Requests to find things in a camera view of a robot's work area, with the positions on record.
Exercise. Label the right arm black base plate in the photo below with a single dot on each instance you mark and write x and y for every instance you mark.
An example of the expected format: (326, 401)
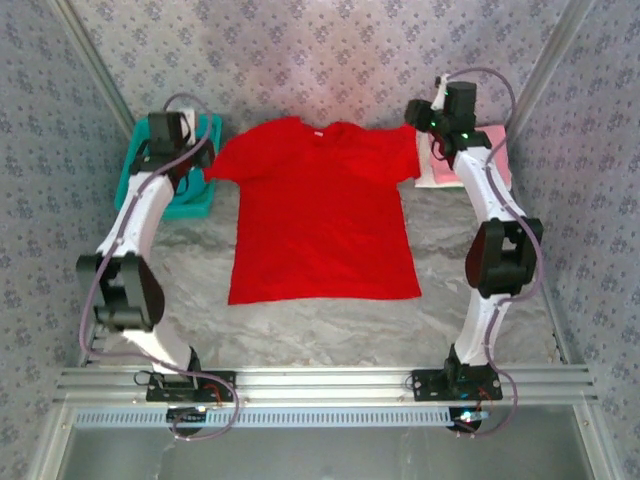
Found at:
(424, 386)

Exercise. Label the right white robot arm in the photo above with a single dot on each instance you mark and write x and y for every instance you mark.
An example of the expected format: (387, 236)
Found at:
(482, 185)

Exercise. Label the small black controller board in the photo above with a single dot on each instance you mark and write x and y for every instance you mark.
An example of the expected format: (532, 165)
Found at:
(187, 414)
(466, 417)

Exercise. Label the pink folded t-shirt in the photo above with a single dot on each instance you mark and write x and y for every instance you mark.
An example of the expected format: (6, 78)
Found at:
(442, 168)

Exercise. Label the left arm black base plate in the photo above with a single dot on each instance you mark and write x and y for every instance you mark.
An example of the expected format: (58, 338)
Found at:
(222, 386)

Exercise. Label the grey metal lower panel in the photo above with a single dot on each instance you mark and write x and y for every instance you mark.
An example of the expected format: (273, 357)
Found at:
(320, 455)

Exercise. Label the aluminium extrusion mounting rail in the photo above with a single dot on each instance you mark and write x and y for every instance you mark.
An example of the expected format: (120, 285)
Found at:
(320, 383)

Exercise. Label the teal t-shirt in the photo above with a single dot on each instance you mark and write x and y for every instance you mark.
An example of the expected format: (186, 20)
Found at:
(194, 190)

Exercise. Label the aluminium side rail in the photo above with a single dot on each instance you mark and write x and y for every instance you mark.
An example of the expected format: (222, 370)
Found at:
(557, 330)
(90, 351)

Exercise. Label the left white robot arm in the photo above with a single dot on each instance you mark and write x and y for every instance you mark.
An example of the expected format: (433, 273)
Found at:
(137, 210)

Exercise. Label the red t-shirt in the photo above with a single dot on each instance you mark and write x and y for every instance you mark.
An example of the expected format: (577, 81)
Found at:
(320, 215)

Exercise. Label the teal plastic basket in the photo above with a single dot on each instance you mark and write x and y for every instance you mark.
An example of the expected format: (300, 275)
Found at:
(195, 213)

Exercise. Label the aluminium corner post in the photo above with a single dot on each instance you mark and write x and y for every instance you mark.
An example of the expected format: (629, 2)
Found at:
(550, 65)
(95, 62)

